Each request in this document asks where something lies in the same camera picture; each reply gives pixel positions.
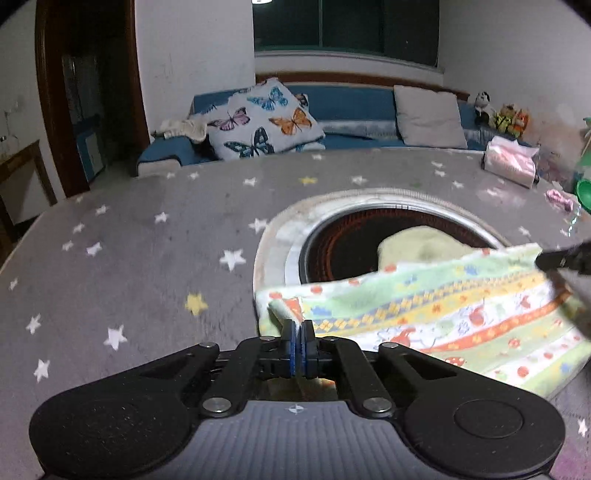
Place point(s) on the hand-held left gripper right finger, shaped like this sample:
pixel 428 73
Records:
pixel 305 346

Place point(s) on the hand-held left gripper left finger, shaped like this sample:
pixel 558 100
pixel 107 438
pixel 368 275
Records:
pixel 290 346

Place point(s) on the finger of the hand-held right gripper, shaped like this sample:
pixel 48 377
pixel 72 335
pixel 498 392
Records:
pixel 565 258

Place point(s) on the green patterned child jacket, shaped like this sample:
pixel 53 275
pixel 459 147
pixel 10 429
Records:
pixel 438 314

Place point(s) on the round built-in table stove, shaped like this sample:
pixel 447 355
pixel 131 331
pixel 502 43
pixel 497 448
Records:
pixel 341 244

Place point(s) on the pink tissue pack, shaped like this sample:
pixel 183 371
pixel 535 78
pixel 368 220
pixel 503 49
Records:
pixel 510 161

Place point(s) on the yellow orange plush toys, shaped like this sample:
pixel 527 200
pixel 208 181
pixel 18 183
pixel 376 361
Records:
pixel 510 120

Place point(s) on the grey star tablecloth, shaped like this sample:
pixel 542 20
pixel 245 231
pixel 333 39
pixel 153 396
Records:
pixel 138 277

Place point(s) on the panda plush toy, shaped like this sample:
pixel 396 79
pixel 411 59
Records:
pixel 484 105

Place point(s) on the beige pillow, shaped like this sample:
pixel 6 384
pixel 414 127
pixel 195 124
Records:
pixel 429 117

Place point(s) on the butterfly print pillow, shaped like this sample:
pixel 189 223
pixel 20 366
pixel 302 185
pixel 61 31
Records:
pixel 263 122

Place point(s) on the cream cloth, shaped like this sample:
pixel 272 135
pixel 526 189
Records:
pixel 182 129

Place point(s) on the blue sofa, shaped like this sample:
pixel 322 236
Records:
pixel 351 106

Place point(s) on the blue white cabinet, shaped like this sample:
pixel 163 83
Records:
pixel 90 147

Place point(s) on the wooden sideboard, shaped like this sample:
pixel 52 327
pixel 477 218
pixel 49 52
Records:
pixel 23 175

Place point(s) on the green framed window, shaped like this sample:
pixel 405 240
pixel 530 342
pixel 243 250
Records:
pixel 346 23

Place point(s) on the dark wooden door frame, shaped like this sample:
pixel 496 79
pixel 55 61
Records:
pixel 51 92

